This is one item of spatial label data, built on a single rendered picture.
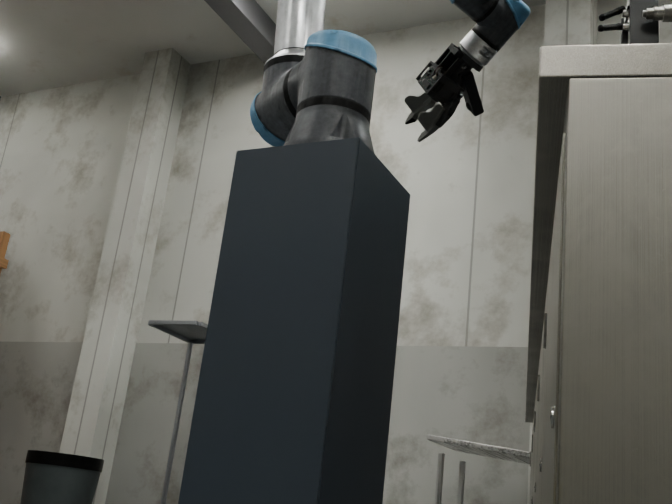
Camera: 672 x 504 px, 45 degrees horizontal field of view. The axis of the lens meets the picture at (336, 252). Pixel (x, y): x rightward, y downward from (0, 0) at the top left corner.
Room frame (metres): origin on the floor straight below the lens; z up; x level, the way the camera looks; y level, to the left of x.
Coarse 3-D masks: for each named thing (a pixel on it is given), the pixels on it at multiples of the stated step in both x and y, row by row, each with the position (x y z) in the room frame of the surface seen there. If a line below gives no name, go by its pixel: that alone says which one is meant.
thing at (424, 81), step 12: (456, 48) 1.51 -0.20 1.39; (444, 60) 1.54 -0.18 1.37; (456, 60) 1.53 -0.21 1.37; (468, 60) 1.53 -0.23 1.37; (432, 72) 1.56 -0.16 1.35; (444, 72) 1.55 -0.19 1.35; (456, 72) 1.56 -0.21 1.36; (468, 72) 1.56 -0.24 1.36; (420, 84) 1.59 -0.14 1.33; (432, 84) 1.56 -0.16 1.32; (444, 84) 1.56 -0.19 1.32; (456, 84) 1.57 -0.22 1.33; (432, 96) 1.57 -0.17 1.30; (444, 96) 1.59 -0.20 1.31; (456, 96) 1.59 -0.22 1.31
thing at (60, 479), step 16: (32, 464) 5.76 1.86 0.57; (48, 464) 5.71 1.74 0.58; (64, 464) 5.71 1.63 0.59; (80, 464) 5.76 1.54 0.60; (96, 464) 5.87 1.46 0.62; (32, 480) 5.75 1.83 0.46; (48, 480) 5.72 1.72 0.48; (64, 480) 5.73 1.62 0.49; (80, 480) 5.79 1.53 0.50; (96, 480) 5.94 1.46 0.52; (32, 496) 5.75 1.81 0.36; (48, 496) 5.72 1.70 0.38; (64, 496) 5.75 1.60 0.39; (80, 496) 5.82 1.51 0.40
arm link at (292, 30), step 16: (288, 0) 1.22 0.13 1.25; (304, 0) 1.21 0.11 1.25; (320, 0) 1.23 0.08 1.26; (288, 16) 1.22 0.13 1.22; (304, 16) 1.22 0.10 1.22; (320, 16) 1.23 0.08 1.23; (288, 32) 1.22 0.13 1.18; (304, 32) 1.22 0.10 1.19; (288, 48) 1.22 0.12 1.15; (272, 64) 1.22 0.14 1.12; (288, 64) 1.20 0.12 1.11; (272, 80) 1.22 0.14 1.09; (256, 96) 1.28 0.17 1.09; (272, 96) 1.21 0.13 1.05; (256, 112) 1.26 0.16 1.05; (272, 112) 1.22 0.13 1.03; (288, 112) 1.19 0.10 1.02; (256, 128) 1.28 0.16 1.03; (272, 128) 1.25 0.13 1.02; (288, 128) 1.23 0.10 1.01; (272, 144) 1.29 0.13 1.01
